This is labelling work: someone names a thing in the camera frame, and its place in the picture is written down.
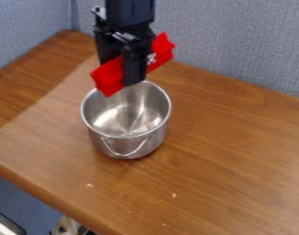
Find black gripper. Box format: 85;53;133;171
93;0;157;86

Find red rectangular block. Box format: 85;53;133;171
91;32;175;96

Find stainless steel pot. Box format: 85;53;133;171
82;81;173;160

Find white object under table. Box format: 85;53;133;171
49;216;89;235

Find grey device under table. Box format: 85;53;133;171
0;214;27;235

